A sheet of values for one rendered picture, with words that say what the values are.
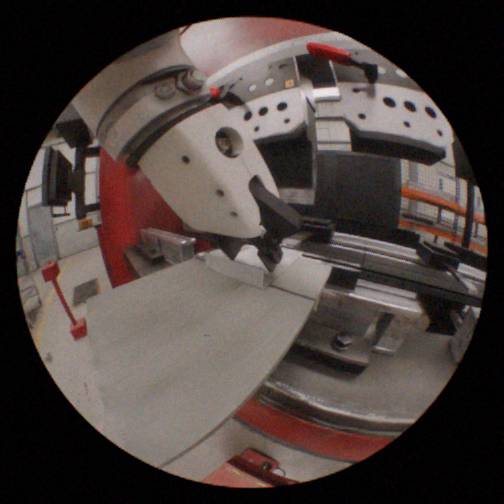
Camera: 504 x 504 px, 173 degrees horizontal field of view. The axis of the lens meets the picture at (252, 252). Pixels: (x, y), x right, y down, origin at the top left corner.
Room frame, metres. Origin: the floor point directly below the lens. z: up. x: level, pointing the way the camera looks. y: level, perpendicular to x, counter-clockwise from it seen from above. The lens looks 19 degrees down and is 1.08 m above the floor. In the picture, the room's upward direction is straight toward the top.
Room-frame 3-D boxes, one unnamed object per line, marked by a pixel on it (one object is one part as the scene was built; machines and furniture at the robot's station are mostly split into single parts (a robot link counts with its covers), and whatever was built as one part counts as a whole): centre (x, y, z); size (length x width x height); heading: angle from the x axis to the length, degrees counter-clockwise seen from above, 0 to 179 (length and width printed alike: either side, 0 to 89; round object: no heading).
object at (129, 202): (0.97, 0.63, 1.15); 0.85 x 0.25 x 2.30; 143
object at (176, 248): (0.58, 0.39, 0.92); 0.50 x 0.06 x 0.10; 53
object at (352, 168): (0.80, -0.16, 1.12); 1.13 x 0.02 x 0.44; 53
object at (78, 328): (0.45, 1.86, 0.41); 0.25 x 0.20 x 0.83; 143
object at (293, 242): (0.37, -0.14, 1.01); 0.26 x 0.12 x 0.05; 143
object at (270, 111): (0.26, -0.03, 1.26); 0.15 x 0.09 x 0.17; 53
